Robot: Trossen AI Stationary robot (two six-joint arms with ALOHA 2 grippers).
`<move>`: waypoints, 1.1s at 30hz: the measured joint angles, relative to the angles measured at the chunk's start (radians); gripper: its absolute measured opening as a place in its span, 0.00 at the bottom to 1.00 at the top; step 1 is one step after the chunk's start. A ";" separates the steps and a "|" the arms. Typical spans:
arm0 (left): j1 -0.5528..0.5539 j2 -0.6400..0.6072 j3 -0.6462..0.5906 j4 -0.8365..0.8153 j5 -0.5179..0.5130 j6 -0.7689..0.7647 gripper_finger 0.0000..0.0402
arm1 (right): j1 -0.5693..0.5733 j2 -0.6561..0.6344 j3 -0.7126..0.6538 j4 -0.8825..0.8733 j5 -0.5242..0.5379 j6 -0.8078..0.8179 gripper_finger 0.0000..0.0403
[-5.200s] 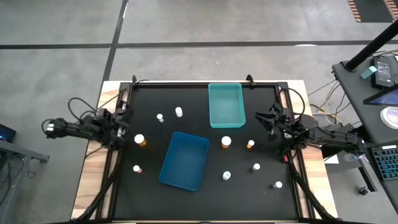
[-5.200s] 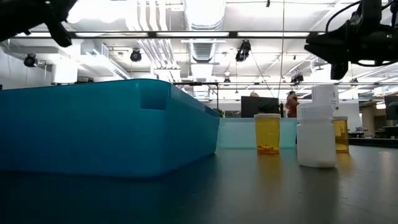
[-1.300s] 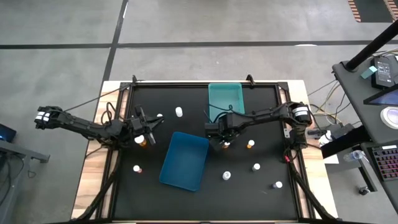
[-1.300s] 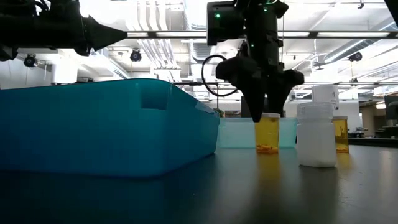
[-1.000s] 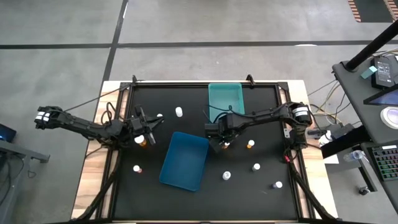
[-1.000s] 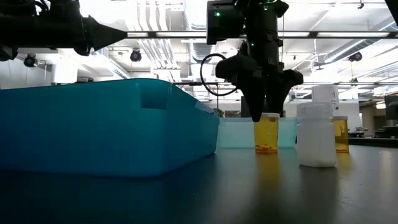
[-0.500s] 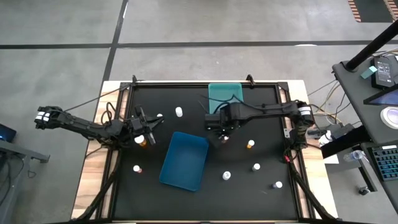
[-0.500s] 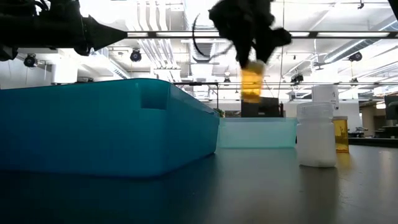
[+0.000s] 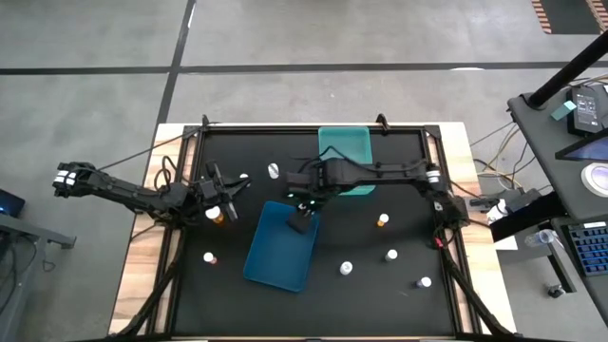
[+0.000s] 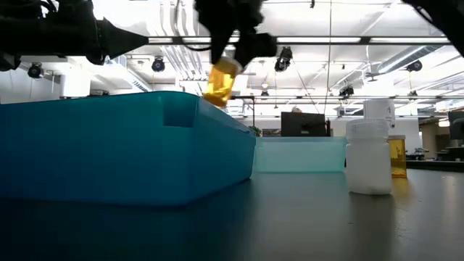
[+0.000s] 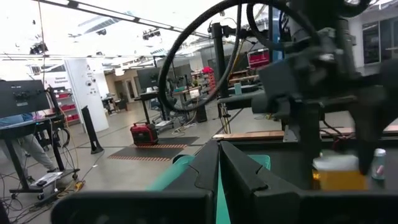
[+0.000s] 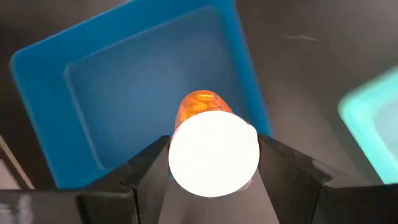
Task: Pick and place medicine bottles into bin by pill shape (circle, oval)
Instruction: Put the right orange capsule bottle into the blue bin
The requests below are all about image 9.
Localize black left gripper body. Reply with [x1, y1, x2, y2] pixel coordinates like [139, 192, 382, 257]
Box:
[197, 175, 230, 206]

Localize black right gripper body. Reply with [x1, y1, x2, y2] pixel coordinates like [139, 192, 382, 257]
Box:
[284, 161, 330, 213]

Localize large orange bottle white cap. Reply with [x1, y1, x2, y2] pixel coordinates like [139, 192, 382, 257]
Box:
[204, 205, 225, 225]

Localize blue plastic bin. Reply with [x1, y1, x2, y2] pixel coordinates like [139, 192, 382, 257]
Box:
[242, 199, 321, 294]

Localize teal plastic bin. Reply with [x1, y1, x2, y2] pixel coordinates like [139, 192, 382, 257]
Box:
[317, 124, 377, 198]

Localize black table mat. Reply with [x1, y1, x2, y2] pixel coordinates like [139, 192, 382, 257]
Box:
[173, 127, 460, 336]

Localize grey box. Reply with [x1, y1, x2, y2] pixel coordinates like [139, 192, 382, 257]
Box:
[476, 171, 513, 197]

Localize grey metal desk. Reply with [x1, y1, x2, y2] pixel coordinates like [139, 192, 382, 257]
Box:
[0, 211, 77, 342]

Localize blue-screen device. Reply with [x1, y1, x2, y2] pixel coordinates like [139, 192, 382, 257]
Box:
[0, 188, 27, 219]

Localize clear plastic water bottle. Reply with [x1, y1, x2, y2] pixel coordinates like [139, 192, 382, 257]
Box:
[523, 228, 561, 249]

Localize grey side desk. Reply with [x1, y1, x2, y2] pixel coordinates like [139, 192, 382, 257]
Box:
[506, 70, 608, 224]

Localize teal block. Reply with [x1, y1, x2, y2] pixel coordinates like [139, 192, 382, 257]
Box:
[550, 100, 578, 122]

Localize black pole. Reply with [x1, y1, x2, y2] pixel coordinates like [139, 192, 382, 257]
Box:
[527, 28, 608, 109]

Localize blue-lit keyboard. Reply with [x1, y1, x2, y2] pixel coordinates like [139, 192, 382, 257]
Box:
[566, 221, 608, 277]

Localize black tablet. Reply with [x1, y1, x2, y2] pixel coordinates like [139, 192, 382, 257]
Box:
[554, 128, 608, 162]

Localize black electronic device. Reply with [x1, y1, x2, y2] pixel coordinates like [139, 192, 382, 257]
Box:
[566, 84, 608, 138]

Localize white round disc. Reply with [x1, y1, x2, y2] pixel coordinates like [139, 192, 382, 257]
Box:
[580, 161, 608, 199]

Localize dark keyboard desk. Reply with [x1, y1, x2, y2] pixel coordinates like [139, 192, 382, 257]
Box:
[550, 216, 608, 329]

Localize orange striped floor mat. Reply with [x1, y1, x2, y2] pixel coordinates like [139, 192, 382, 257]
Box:
[530, 0, 608, 35]

